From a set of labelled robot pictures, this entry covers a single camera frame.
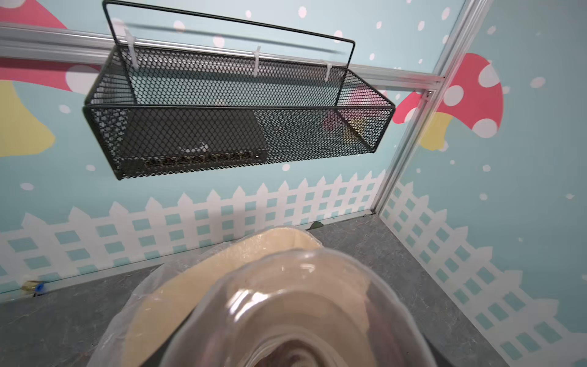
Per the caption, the small yellow blue object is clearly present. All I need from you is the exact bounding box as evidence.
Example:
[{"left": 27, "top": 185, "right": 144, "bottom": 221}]
[{"left": 21, "top": 280, "right": 45, "bottom": 297}]

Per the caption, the black wire mesh basket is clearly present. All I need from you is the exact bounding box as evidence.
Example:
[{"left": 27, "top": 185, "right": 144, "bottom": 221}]
[{"left": 83, "top": 29, "right": 396, "bottom": 180}]

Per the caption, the black box in basket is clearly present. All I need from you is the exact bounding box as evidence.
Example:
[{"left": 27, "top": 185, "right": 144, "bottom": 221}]
[{"left": 119, "top": 109, "right": 269, "bottom": 177}]

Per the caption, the clear plastic bin liner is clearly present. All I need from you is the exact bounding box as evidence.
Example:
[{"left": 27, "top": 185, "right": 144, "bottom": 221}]
[{"left": 88, "top": 226, "right": 322, "bottom": 366}]

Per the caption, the clear tea jar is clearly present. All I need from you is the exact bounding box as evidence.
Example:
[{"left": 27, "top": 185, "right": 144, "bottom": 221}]
[{"left": 161, "top": 248, "right": 436, "bottom": 366}]

